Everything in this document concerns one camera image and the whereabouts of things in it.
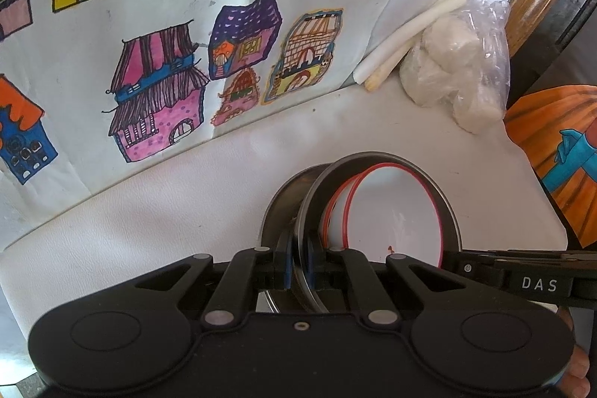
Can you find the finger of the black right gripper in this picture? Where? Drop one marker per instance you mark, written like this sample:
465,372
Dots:
487,266

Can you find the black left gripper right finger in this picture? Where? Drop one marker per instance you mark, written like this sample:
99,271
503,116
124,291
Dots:
348,274

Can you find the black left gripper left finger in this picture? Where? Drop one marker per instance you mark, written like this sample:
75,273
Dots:
250,272

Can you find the small steel bowl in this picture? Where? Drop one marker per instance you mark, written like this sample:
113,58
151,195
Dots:
313,206

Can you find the white bowl red rim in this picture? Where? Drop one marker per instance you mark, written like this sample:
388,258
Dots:
388,211
331,223

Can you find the person's right hand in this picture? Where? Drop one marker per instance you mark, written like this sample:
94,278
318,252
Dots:
574,382

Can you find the white printed table cloth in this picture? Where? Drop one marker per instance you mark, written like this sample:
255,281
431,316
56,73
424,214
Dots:
212,199

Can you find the orange dress lady painting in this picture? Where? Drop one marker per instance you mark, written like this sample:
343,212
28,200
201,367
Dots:
556,128

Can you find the plastic bag of white buns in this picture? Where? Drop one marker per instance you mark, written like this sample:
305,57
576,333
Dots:
462,59

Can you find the beige rolled stick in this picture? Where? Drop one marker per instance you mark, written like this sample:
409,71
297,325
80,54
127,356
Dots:
374,81

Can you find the white rolled stick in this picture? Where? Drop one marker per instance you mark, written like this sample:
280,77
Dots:
407,32

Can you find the colourful houses drawing paper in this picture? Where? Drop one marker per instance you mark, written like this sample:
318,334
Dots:
94,91

